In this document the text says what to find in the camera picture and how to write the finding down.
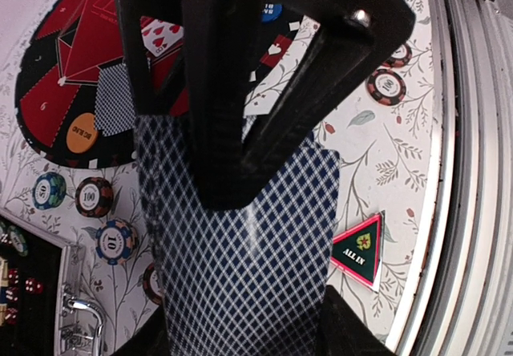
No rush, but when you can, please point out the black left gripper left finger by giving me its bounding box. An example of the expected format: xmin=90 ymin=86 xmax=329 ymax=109
xmin=112 ymin=315 xmax=170 ymax=356

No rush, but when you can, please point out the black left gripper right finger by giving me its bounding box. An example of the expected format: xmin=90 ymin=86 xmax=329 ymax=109
xmin=316 ymin=285 xmax=394 ymax=356

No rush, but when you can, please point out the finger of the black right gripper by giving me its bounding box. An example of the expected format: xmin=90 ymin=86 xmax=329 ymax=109
xmin=182 ymin=0 xmax=415 ymax=210
xmin=115 ymin=0 xmax=185 ymax=115

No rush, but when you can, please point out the eight of hearts card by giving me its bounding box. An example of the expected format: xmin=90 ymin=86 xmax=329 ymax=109
xmin=142 ymin=19 xmax=184 ymax=57

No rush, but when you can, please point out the red black 100 chip pile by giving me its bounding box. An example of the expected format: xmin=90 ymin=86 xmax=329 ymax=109
xmin=382 ymin=43 xmax=413 ymax=68
xmin=75 ymin=177 xmax=114 ymax=218
xmin=366 ymin=68 xmax=406 ymax=106

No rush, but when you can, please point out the blue card deck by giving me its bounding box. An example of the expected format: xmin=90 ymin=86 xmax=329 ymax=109
xmin=135 ymin=115 xmax=339 ymax=355

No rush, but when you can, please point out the single blue backed card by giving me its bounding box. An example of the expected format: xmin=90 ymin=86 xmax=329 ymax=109
xmin=95 ymin=63 xmax=135 ymax=136

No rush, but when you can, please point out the orange big blind button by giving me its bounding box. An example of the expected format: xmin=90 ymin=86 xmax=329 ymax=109
xmin=66 ymin=112 xmax=99 ymax=154

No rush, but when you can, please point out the blue green 50 chip pile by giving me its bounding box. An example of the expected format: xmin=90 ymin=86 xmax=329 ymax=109
xmin=32 ymin=172 xmax=67 ymax=210

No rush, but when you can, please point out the red black 100 chip stack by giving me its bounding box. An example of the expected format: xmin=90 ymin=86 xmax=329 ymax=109
xmin=142 ymin=262 xmax=163 ymax=305

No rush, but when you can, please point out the blue small blind button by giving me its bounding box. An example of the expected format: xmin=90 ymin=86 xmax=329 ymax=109
xmin=261 ymin=2 xmax=283 ymax=23

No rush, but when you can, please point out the black triangular dealer plate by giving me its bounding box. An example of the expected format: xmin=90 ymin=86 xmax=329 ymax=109
xmin=330 ymin=212 xmax=385 ymax=293

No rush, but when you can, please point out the aluminium poker case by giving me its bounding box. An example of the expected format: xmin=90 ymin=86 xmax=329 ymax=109
xmin=1 ymin=212 xmax=106 ymax=355

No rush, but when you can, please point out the round red black poker mat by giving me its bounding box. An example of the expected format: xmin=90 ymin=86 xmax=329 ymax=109
xmin=14 ymin=0 xmax=303 ymax=169

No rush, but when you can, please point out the red die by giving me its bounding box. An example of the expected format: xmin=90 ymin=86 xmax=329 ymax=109
xmin=25 ymin=277 xmax=44 ymax=294

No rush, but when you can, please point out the single green 20 chip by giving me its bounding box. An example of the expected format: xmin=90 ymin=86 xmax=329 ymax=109
xmin=8 ymin=225 xmax=28 ymax=257

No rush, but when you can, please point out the front aluminium rail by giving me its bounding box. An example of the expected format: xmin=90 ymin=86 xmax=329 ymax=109
xmin=386 ymin=0 xmax=512 ymax=355

